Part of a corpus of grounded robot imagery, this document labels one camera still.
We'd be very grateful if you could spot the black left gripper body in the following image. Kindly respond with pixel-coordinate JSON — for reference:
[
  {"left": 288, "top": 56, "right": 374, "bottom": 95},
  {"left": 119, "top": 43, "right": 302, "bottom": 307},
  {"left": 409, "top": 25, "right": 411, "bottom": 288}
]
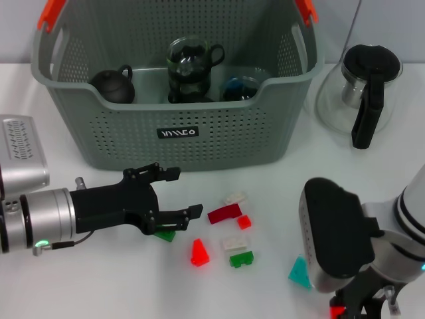
[{"left": 69, "top": 169, "right": 159, "bottom": 235}]

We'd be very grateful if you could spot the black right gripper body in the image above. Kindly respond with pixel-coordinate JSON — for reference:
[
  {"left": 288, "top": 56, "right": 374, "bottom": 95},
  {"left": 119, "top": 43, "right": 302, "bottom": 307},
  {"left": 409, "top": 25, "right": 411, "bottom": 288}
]
[{"left": 335, "top": 275, "right": 388, "bottom": 319}]

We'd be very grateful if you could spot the glass teacup with black base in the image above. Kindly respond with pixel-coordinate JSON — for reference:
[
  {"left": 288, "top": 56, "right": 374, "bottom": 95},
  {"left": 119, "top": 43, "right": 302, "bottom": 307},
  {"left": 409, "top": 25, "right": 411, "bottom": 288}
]
[
  {"left": 218, "top": 75, "right": 263, "bottom": 102},
  {"left": 165, "top": 37, "right": 226, "bottom": 84},
  {"left": 167, "top": 78, "right": 216, "bottom": 104}
]

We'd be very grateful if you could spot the blue toy brick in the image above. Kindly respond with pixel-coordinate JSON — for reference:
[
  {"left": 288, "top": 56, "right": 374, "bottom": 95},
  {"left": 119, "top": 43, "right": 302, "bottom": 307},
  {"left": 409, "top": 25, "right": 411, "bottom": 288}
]
[{"left": 224, "top": 78, "right": 248, "bottom": 100}]

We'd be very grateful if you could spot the grey perforated plastic storage bin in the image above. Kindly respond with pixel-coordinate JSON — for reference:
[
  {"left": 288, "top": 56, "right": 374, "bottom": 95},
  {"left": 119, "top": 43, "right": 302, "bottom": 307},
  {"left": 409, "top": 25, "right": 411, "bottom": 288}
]
[{"left": 31, "top": 0, "right": 325, "bottom": 172}]

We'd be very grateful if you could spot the dark red arch brick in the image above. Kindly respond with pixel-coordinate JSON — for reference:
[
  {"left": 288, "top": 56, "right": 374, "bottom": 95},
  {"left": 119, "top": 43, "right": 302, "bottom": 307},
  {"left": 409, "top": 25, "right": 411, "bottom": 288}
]
[{"left": 207, "top": 204, "right": 242, "bottom": 225}]

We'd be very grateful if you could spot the bright green toy brick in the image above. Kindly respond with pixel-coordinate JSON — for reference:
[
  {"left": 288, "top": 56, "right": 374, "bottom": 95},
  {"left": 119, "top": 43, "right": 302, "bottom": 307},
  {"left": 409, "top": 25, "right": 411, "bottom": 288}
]
[{"left": 153, "top": 224, "right": 177, "bottom": 243}]

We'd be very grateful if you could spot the white toy brick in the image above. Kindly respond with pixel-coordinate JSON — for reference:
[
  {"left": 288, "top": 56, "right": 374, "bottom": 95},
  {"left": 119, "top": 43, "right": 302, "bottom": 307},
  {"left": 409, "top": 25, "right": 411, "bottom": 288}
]
[
  {"left": 222, "top": 191, "right": 248, "bottom": 205},
  {"left": 221, "top": 236, "right": 248, "bottom": 252}
]

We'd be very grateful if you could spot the bright red slope brick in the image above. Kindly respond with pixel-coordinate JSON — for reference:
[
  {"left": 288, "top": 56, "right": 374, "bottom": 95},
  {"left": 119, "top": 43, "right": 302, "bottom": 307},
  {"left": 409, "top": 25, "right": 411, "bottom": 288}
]
[{"left": 191, "top": 237, "right": 211, "bottom": 267}]

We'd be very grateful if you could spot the cyan flat toy plate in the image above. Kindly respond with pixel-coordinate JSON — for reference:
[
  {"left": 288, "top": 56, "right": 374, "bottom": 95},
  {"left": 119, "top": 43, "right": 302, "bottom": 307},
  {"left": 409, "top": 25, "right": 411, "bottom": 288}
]
[{"left": 287, "top": 254, "right": 315, "bottom": 292}]

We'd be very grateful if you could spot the dark green arch brick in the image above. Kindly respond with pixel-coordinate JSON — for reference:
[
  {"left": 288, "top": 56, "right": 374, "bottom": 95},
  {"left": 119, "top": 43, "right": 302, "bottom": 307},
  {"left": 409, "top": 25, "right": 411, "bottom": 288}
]
[{"left": 228, "top": 251, "right": 255, "bottom": 268}]

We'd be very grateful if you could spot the black clay teapot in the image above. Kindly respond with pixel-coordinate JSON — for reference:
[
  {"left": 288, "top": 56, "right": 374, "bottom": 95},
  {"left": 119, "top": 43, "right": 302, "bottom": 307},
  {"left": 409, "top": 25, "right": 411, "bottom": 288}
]
[{"left": 88, "top": 64, "right": 136, "bottom": 104}]

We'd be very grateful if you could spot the right gripper cable with connector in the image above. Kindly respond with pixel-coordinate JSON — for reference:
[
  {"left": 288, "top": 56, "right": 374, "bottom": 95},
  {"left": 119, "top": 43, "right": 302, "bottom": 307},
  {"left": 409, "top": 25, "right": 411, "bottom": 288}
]
[{"left": 383, "top": 285, "right": 401, "bottom": 319}]

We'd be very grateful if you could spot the gripper cable with connector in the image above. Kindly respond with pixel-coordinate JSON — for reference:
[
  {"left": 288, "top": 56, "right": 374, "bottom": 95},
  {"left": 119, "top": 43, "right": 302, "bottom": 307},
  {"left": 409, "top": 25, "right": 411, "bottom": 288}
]
[
  {"left": 31, "top": 177, "right": 100, "bottom": 257},
  {"left": 383, "top": 285, "right": 401, "bottom": 319}
]

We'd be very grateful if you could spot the left gripper cable with connector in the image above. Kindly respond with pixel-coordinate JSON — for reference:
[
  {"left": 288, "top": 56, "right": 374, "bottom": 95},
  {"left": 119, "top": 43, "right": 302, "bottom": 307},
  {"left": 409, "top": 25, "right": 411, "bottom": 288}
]
[{"left": 31, "top": 177, "right": 100, "bottom": 257}]

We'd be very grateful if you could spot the glass teapot with black handle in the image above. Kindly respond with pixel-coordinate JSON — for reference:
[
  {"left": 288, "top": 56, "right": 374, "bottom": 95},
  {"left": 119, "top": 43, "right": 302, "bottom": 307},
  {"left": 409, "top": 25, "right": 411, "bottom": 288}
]
[{"left": 315, "top": 44, "right": 404, "bottom": 150}]

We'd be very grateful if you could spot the orange bin handle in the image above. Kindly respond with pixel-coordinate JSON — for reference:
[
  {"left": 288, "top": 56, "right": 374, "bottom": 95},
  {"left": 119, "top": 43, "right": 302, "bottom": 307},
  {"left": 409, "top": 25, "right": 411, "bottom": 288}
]
[
  {"left": 294, "top": 0, "right": 319, "bottom": 27},
  {"left": 37, "top": 0, "right": 66, "bottom": 33}
]

